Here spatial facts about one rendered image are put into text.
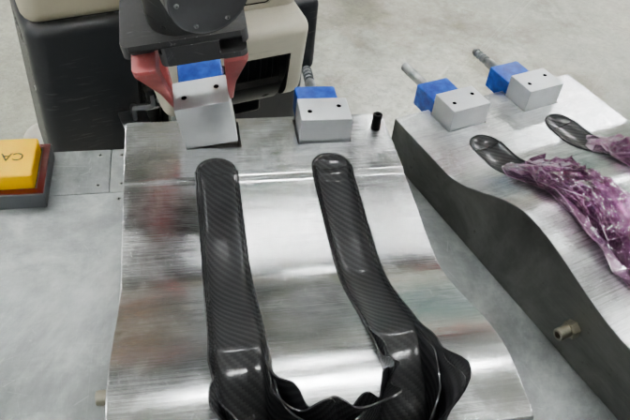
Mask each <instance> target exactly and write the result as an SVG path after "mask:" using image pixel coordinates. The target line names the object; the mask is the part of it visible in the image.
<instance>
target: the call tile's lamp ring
mask: <svg viewBox="0 0 630 420"><path fill-rule="evenodd" d="M39 146H40V148H43V153H42V159H41V164H40V170H39V176H38V181H37V188H26V189H9V190H0V196H4V195H21V194H38V193H43V191H44V186H45V179H46V173H47V168H48V161H49V155H50V149H51V144H50V143H44V144H40V145H39Z"/></svg>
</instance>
